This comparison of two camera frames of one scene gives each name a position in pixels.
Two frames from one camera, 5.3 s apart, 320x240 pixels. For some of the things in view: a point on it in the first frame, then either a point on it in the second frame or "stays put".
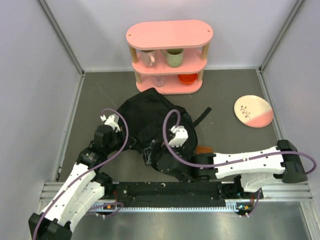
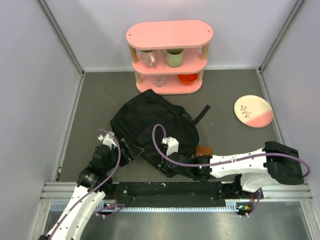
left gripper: x=121 y=134 to x=133 y=152
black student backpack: x=150 y=120 stays put
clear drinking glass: x=159 y=80 stays put
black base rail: x=179 y=193 stays put
